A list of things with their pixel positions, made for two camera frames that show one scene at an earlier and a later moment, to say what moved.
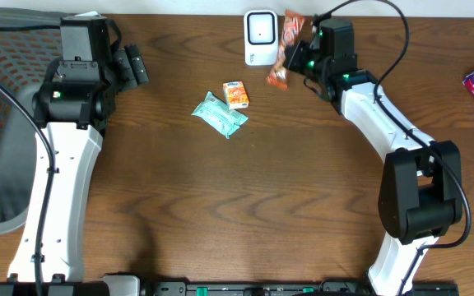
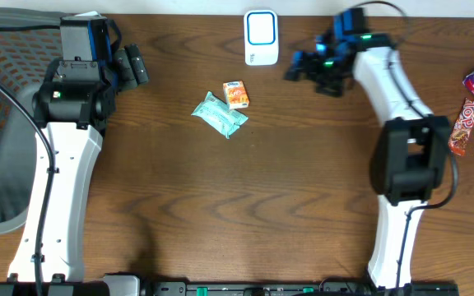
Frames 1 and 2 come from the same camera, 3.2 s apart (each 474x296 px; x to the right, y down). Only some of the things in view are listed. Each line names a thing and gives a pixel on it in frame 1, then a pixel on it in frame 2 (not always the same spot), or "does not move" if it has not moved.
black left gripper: (130, 66) does not move
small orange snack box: (235, 94) does not move
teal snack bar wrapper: (218, 113) does not move
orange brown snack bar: (292, 25) -> (458, 137)
